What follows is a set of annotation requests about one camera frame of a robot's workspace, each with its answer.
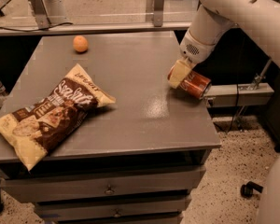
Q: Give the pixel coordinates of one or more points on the black office chair base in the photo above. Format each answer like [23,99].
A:
[248,188]

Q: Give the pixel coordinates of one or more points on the brown yellow chip bag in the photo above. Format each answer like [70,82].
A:
[34,131]

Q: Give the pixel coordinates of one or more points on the middle metal rail bracket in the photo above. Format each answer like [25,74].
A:
[158,6]

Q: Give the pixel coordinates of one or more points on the metal rail bracket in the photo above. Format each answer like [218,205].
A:
[41,16]
[158,6]

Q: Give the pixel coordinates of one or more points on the grey drawer cabinet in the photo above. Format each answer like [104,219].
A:
[150,146]

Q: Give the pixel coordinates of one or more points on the drawer metal knob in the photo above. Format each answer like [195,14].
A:
[117,214]
[109,190]

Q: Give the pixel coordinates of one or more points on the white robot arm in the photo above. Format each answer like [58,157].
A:
[260,20]

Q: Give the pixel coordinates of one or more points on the horizontal metal rail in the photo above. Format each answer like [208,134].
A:
[90,29]

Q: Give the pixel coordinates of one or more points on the left metal rail bracket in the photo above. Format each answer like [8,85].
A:
[41,16]

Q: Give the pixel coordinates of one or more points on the orange fruit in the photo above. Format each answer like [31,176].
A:
[80,43]

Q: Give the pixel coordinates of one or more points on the red coke can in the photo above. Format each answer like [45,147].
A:
[195,84]

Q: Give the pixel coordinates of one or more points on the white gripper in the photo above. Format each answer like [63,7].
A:
[195,51]

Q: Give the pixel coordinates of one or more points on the top drawer metal knob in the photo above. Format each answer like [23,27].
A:
[109,190]

